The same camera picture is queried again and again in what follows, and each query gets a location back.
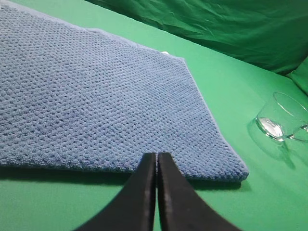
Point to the blue knitted towel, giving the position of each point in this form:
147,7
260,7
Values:
83,99

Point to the transparent glass cup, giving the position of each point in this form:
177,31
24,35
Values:
282,117

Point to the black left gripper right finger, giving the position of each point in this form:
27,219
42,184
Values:
180,207

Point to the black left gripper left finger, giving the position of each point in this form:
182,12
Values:
133,207

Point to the green backdrop cloth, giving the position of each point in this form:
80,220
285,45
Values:
271,34

